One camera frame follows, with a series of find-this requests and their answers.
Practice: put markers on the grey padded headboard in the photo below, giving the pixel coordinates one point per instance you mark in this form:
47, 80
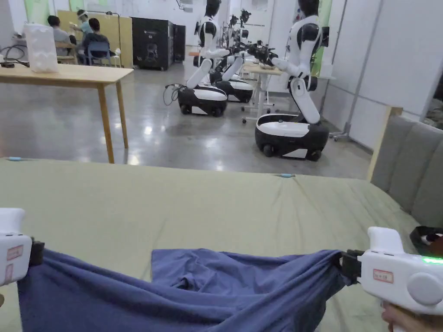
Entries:
412, 166

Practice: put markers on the bed with pale green sheet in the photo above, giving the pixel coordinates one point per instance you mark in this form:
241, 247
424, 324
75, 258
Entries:
173, 211

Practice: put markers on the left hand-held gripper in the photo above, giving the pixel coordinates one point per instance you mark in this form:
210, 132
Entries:
12, 249

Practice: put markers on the black cabinet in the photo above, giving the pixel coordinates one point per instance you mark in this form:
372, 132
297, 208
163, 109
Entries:
152, 41

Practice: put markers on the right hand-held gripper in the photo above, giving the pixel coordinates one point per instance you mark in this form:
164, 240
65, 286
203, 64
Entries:
391, 276

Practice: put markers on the white wheeled desk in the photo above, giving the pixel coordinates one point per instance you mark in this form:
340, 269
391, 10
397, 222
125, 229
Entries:
261, 86

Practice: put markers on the dark blue shirt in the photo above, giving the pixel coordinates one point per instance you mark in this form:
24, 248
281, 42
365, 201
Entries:
193, 297

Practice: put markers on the person's right hand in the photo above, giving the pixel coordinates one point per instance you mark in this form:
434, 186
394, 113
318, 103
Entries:
412, 321

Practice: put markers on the small blue sheet clip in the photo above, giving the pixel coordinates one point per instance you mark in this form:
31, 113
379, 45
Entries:
285, 176
15, 159

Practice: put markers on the white and black wheeled robot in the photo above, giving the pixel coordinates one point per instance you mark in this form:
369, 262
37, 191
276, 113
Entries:
238, 88
294, 131
204, 97

